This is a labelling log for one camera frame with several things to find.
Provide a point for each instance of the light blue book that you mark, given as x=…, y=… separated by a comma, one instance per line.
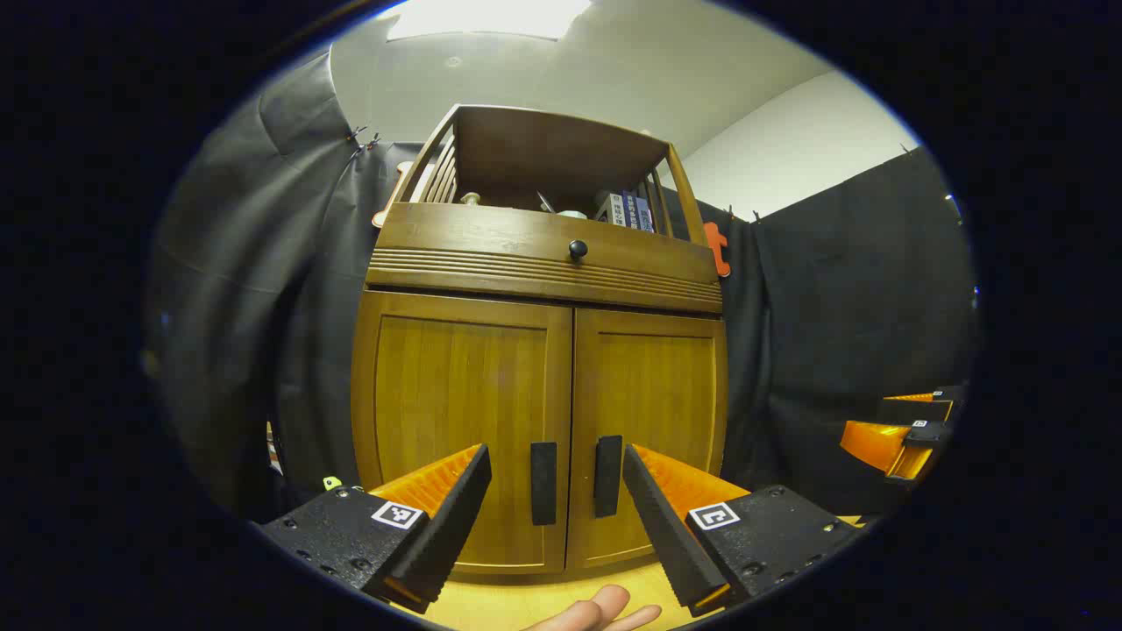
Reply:
x=647, y=216

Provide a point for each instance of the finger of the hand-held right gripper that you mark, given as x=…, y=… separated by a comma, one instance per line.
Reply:
x=912, y=410
x=877, y=445

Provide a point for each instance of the wooden drawer with black knob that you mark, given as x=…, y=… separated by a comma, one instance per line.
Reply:
x=491, y=241

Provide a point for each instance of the dark blue book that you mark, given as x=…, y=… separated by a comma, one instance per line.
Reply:
x=631, y=212

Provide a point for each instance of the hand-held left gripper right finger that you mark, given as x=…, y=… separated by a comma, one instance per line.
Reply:
x=662, y=535

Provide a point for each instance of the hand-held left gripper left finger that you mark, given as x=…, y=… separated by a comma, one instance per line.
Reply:
x=451, y=526

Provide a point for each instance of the black backdrop cloth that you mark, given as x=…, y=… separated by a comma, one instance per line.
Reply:
x=833, y=307

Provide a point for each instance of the wooden double-door shoe cabinet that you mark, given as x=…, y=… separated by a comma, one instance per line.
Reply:
x=561, y=158

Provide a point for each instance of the pale thin utensil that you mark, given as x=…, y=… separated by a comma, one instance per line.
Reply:
x=545, y=203

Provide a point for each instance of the ceiling light panel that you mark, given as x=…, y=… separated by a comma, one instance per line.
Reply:
x=482, y=17

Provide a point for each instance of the wooden shoe cabinet door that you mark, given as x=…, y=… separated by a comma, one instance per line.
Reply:
x=456, y=386
x=657, y=386

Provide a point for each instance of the grey book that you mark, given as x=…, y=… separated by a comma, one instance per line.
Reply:
x=611, y=210

